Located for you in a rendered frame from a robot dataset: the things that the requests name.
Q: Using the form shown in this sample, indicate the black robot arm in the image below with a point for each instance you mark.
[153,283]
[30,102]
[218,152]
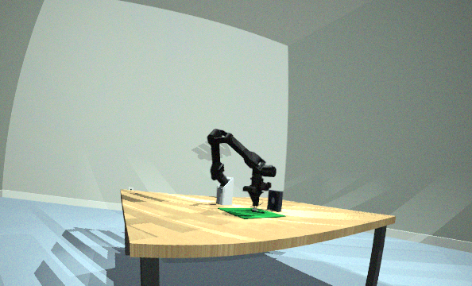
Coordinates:
[215,138]

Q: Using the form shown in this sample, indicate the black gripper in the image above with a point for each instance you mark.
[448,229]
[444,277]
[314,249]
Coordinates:
[254,191]

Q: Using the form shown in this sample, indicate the black square fan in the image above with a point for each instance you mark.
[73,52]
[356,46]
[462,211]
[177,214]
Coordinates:
[274,201]

